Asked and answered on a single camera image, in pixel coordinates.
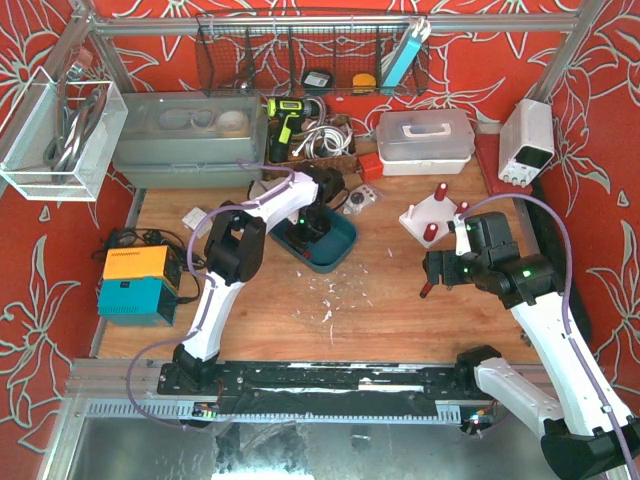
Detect red handled ratchet wrench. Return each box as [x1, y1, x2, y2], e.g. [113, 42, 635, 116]
[419, 282, 434, 299]

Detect large red spring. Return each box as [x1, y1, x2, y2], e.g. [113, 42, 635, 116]
[434, 182, 448, 202]

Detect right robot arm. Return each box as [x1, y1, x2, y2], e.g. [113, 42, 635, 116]
[423, 250, 639, 479]

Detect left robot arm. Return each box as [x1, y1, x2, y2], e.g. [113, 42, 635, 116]
[171, 162, 345, 391]

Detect teal plastic tray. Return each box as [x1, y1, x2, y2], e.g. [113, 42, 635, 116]
[269, 207, 358, 274]

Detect white peg board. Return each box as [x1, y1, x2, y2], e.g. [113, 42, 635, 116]
[398, 194, 463, 249]

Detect wicker basket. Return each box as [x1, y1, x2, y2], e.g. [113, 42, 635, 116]
[261, 114, 359, 180]

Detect white work glove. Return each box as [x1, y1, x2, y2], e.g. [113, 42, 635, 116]
[247, 180, 273, 200]

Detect red orange socket cube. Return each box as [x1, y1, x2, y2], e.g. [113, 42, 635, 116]
[358, 152, 384, 183]

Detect green yellow power drill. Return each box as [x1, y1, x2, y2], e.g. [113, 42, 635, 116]
[267, 97, 321, 164]

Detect white power adapter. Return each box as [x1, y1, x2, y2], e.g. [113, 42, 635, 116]
[182, 207, 207, 231]

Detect red mat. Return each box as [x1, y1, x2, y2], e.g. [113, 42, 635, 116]
[475, 134, 533, 196]

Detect white plastic toolbox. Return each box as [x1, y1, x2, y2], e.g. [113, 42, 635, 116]
[376, 109, 475, 176]

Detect white power supply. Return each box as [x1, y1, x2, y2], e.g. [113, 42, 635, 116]
[498, 99, 555, 187]

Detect grey plastic storage box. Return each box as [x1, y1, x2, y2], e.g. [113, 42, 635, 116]
[112, 92, 268, 189]

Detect orange teal device box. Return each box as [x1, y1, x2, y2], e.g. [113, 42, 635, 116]
[98, 245, 182, 327]

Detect blue white box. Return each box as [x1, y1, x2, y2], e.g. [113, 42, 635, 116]
[380, 23, 423, 95]

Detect clear acrylic box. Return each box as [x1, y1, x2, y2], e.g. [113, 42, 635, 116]
[1, 68, 128, 202]

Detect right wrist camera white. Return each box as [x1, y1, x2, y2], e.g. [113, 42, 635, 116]
[447, 214, 471, 256]

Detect white cable bundle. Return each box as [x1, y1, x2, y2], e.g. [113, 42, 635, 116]
[294, 124, 354, 159]

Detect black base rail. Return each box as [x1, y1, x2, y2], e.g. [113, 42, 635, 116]
[157, 361, 494, 419]

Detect black wire basket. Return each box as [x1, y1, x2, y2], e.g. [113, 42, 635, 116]
[195, 8, 430, 96]

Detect black cables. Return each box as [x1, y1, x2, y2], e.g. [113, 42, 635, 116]
[90, 227, 201, 301]

